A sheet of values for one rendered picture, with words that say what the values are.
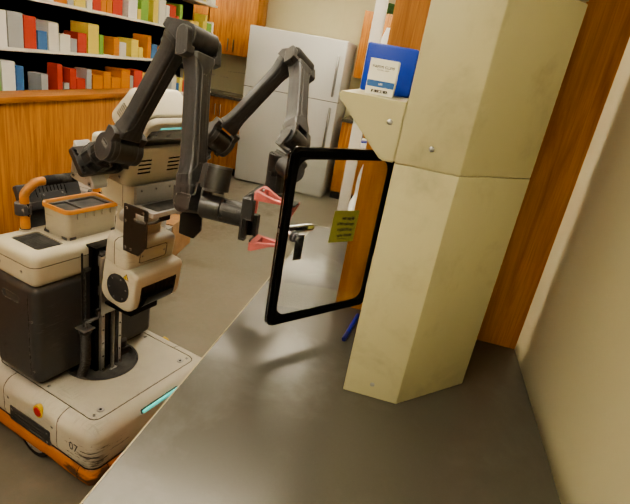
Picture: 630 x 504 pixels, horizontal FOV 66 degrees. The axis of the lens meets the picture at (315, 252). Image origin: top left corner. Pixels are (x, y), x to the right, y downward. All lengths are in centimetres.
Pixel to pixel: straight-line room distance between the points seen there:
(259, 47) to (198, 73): 483
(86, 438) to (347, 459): 119
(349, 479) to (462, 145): 57
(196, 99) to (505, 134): 69
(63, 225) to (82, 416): 67
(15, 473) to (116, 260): 89
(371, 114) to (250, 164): 537
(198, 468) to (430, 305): 49
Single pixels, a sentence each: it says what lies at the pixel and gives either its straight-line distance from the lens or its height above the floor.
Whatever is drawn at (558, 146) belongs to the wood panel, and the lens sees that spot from 125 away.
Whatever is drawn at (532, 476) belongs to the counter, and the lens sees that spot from 102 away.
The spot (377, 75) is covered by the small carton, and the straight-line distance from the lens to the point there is 92.
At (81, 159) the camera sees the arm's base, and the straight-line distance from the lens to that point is 154.
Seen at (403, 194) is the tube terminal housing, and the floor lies 136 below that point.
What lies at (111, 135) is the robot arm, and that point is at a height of 128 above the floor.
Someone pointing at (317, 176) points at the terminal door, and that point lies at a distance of 101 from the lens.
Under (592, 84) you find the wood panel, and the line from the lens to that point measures 126.
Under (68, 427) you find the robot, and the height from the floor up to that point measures 25.
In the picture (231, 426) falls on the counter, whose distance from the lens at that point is 91.
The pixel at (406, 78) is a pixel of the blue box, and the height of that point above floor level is 155.
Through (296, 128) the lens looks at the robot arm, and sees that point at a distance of 137.
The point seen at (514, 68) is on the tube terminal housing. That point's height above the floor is 159.
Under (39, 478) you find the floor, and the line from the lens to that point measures 218.
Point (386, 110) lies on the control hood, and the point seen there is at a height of 149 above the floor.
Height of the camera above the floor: 155
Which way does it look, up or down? 21 degrees down
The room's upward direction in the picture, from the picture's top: 10 degrees clockwise
